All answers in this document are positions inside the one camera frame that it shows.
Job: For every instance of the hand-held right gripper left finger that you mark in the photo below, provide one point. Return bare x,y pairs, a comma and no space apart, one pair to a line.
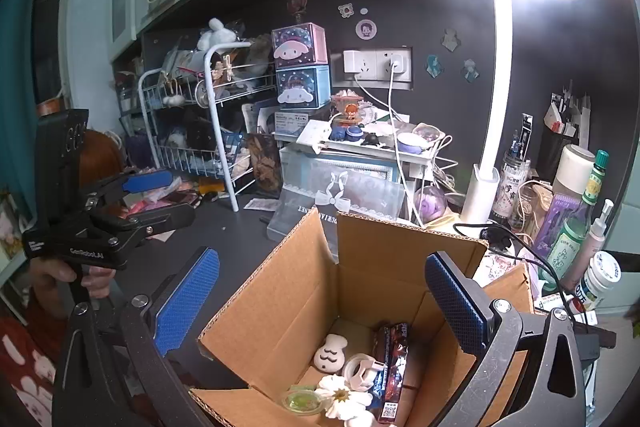
187,302

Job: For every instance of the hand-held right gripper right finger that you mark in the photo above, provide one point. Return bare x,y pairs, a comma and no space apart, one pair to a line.
457,302

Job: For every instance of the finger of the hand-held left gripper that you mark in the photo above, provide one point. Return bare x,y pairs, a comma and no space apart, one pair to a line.
147,182
165,217

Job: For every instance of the brown cardboard box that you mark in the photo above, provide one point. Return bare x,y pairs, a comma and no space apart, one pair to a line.
300,287

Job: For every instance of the person's left forearm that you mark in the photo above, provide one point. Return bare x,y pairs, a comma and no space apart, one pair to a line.
25,357

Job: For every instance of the person's left hand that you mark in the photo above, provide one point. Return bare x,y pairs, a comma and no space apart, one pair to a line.
55,273

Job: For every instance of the black plush toy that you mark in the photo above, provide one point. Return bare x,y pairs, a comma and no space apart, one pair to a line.
197,134

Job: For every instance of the purple clear ball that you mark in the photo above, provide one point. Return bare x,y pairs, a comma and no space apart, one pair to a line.
430,204

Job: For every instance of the brown patterned packet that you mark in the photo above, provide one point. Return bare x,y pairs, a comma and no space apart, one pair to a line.
262,162

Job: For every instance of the teal curtain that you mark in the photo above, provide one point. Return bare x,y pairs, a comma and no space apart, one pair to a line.
17,82

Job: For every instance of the glass jar with pens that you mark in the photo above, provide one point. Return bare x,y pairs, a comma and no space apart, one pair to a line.
512,192

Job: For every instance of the purple packet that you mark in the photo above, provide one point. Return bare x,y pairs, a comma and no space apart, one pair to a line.
555,217

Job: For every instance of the green glass bottle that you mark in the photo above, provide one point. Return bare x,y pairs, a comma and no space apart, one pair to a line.
570,237

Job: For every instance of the white moustache trinket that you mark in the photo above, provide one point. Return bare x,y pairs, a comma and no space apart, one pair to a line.
331,352

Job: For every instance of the white pill bottle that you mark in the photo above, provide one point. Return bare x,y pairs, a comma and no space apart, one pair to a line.
600,279

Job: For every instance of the green clear round container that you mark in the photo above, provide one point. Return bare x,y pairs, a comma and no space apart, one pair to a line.
300,402

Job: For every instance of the white artificial flower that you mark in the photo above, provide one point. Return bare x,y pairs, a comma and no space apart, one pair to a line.
345,402

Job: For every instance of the clear plastic organiser bag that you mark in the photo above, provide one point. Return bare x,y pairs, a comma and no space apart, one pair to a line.
350,192

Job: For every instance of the white spray bottle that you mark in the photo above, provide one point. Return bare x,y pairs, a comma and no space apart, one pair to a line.
596,234

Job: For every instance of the white plush toy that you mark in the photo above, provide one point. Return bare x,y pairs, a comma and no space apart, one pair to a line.
215,34

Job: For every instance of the white purple bowl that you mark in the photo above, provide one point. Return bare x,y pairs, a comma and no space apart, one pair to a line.
411,142

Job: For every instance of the white cylinder container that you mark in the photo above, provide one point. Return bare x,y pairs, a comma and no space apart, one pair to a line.
572,172

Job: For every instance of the blue character box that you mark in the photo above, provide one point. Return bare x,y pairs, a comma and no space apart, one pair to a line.
302,88

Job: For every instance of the black pen holder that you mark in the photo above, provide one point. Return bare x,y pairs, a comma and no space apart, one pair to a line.
552,147

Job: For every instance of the white desk lamp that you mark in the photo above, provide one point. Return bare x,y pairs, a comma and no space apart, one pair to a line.
495,107

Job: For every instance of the pink character box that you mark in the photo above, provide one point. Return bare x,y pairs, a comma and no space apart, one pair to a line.
300,47

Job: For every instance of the orange haired figurine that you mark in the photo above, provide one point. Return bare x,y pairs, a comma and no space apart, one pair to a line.
348,107

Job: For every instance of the white charger plug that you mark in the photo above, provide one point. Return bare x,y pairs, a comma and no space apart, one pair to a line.
397,66

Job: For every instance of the picture frame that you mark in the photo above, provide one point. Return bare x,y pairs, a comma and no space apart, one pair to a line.
10,227

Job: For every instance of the blue figure wall sticker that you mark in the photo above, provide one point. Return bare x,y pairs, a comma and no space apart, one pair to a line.
470,69

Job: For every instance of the teal figure wall sticker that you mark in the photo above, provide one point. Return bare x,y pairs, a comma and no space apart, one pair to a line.
434,65

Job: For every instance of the white wall power outlet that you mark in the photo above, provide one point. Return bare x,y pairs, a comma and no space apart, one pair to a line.
360,62

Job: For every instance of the white figure wall sticker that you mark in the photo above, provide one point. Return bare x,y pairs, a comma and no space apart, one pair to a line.
450,39

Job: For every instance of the round character wall sticker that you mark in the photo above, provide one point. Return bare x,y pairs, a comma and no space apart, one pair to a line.
366,29

